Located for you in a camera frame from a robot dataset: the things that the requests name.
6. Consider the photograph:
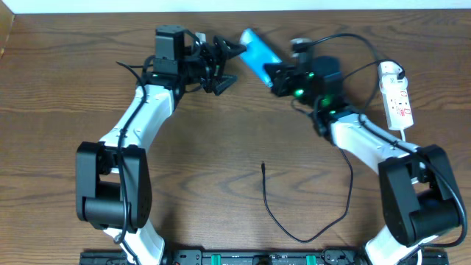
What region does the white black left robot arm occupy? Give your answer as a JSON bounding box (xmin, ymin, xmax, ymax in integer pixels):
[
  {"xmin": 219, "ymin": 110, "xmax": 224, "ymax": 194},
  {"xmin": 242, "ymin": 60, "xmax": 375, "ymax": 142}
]
[{"xmin": 76, "ymin": 25, "xmax": 247, "ymax": 264}]

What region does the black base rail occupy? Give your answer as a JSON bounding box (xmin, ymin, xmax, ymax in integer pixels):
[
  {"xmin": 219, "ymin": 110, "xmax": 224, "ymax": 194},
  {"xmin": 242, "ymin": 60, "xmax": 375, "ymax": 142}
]
[{"xmin": 78, "ymin": 249, "xmax": 450, "ymax": 265}]

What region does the white power strip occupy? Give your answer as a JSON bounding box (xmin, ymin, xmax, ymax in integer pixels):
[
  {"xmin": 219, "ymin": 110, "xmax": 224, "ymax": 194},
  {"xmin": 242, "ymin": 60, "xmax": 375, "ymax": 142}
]
[{"xmin": 378, "ymin": 61, "xmax": 414, "ymax": 131}]

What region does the white USB wall charger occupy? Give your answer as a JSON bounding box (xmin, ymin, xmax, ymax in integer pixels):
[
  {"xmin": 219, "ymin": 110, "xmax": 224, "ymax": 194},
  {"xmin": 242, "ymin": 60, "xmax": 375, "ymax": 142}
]
[{"xmin": 379, "ymin": 74, "xmax": 408, "ymax": 93}]

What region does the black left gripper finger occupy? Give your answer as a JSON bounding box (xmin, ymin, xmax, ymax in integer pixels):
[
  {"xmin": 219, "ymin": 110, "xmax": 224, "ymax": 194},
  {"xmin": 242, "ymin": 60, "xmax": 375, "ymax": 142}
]
[
  {"xmin": 213, "ymin": 75, "xmax": 238, "ymax": 96},
  {"xmin": 213, "ymin": 35, "xmax": 247, "ymax": 60}
]

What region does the black USB charging cable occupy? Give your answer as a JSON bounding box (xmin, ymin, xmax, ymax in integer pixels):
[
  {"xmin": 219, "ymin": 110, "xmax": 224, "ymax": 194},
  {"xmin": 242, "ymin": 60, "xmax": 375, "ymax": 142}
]
[{"xmin": 261, "ymin": 58, "xmax": 406, "ymax": 244}]

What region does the blue screen Galaxy smartphone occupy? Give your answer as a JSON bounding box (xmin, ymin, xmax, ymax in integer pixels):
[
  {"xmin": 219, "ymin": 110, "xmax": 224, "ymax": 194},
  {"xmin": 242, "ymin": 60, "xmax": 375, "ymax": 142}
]
[{"xmin": 239, "ymin": 28, "xmax": 282, "ymax": 88}]

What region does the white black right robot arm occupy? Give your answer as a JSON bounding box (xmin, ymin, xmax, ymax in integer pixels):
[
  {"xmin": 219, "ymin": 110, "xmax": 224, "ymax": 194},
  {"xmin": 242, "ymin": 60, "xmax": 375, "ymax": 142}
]
[{"xmin": 263, "ymin": 57, "xmax": 467, "ymax": 264}]

